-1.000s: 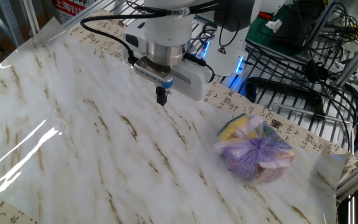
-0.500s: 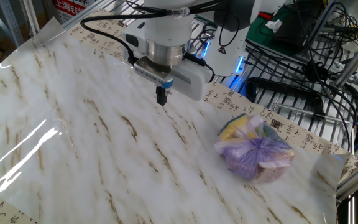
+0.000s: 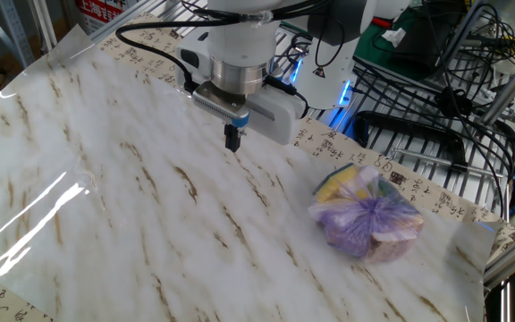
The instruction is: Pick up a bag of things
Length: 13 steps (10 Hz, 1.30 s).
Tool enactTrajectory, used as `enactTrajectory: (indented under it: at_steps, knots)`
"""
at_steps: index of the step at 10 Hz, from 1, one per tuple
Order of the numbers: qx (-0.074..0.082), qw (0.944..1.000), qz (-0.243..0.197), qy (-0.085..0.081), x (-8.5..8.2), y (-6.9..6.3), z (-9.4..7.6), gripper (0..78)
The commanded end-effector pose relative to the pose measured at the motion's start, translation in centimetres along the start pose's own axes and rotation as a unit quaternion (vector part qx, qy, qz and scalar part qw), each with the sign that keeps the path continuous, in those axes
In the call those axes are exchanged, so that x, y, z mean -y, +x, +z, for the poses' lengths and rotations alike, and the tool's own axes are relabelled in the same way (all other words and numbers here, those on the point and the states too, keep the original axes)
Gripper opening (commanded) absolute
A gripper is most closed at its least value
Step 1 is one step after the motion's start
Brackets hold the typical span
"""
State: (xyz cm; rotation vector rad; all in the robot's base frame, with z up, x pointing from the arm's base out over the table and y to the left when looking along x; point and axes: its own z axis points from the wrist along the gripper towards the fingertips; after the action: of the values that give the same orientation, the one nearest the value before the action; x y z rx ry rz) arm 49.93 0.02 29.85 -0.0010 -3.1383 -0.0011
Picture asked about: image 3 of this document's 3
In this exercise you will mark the silver wrist camera blue cap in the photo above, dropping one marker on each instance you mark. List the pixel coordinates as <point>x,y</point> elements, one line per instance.
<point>215,105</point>

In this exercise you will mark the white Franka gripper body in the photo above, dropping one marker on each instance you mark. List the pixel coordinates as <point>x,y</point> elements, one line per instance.
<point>284,116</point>

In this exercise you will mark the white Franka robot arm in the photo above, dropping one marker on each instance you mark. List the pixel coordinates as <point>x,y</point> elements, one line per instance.
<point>239,44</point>

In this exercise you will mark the grey perforated steel upright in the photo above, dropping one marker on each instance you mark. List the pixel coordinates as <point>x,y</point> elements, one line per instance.
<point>14,31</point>

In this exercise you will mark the thin metal rod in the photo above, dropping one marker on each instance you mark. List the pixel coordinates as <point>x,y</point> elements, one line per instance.
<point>441,161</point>

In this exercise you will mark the black curved clamp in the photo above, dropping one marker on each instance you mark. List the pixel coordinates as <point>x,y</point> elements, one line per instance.
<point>400,125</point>

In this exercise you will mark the slanted aluminium profile post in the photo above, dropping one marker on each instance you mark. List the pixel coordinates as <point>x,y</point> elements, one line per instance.
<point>512,85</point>

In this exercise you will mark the white paper scrap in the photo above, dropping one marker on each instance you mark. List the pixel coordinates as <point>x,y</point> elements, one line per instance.
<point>394,37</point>

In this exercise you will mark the red pen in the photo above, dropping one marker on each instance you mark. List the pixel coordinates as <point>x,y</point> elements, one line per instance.
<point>382,22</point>

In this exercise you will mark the black power adapter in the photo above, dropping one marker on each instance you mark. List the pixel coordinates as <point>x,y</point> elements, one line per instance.
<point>454,102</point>

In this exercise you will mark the red white printed box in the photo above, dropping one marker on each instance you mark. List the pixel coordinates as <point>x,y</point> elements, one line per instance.
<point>98,11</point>

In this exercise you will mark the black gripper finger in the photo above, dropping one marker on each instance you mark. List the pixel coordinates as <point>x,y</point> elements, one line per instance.
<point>237,139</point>
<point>229,136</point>

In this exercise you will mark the white metal post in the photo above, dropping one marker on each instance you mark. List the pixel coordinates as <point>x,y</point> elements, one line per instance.
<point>43,22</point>

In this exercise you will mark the purple plastic bag of sponges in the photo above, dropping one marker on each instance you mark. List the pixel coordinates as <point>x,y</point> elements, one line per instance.
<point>365,214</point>

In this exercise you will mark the glossy marble pattern sheet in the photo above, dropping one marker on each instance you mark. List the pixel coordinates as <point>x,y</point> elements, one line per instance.
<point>150,201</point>

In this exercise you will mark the beige calligraphy print paper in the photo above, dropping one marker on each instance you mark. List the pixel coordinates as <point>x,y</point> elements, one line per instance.
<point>418,188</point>

